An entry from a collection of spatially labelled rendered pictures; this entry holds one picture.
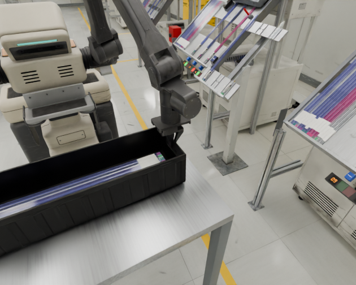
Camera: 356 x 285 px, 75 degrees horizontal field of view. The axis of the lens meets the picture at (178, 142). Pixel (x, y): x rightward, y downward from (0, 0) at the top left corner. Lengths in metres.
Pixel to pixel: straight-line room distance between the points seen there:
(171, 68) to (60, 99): 0.61
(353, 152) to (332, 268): 0.78
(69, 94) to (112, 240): 0.64
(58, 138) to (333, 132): 1.21
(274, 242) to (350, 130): 0.81
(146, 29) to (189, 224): 0.50
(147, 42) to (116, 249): 0.50
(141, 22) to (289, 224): 1.50
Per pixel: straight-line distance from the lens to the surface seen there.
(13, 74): 1.06
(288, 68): 2.31
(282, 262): 1.60
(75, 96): 1.08
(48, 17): 0.99
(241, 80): 1.58
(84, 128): 1.18
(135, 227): 0.66
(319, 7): 2.31
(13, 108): 1.41
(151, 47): 0.58
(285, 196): 1.90
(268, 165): 1.47
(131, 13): 0.61
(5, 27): 0.98
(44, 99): 1.08
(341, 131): 1.19
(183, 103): 0.55
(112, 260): 0.63
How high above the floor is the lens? 1.35
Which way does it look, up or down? 38 degrees down
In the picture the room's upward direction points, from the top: straight up
